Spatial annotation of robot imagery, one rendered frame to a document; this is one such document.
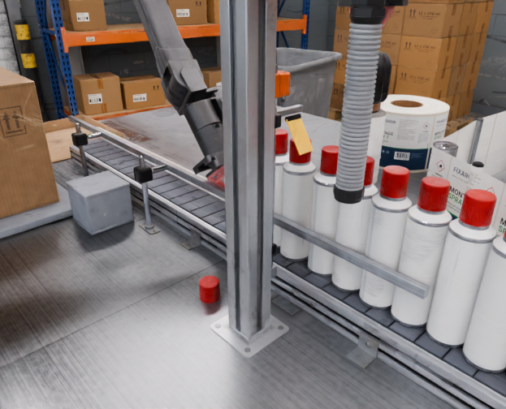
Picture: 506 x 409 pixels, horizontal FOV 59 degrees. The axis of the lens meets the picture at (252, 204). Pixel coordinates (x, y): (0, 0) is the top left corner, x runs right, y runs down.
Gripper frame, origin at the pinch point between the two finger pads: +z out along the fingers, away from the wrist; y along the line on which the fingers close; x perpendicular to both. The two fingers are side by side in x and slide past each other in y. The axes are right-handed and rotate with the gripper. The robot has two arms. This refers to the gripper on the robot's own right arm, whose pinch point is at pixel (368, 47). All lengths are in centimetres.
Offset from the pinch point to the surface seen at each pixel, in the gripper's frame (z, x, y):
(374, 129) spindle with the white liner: 16.2, -6.2, 0.7
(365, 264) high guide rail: 23.1, 25.2, -18.4
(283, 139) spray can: 11.4, 20.0, 1.2
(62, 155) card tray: 35, 24, 86
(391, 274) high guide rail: 22.8, 25.3, -22.4
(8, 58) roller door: 55, -68, 425
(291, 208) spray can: 21.0, 22.9, -3.2
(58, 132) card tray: 36, 16, 109
